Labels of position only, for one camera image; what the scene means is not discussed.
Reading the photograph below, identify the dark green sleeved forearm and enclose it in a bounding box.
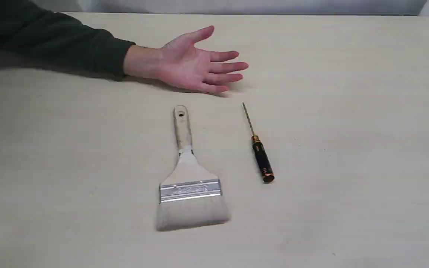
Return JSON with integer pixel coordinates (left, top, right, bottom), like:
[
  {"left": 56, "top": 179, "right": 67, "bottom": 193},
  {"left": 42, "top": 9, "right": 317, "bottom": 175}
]
[{"left": 0, "top": 0, "right": 160, "bottom": 78}]

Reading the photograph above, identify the wide paint brush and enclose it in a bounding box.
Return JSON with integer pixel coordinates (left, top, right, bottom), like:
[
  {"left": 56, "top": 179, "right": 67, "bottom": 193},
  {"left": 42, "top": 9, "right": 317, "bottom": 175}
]
[{"left": 156, "top": 105, "right": 231, "bottom": 232}]

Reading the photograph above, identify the person's open bare hand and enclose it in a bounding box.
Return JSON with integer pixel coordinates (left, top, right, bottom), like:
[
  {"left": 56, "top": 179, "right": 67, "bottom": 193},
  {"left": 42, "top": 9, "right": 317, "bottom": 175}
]
[{"left": 155, "top": 25, "right": 249, "bottom": 94}]

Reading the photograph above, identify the black and gold screwdriver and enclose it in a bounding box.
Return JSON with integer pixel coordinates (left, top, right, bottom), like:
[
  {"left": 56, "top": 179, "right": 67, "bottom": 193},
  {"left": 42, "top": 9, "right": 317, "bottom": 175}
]
[{"left": 242, "top": 102, "right": 275, "bottom": 184}]

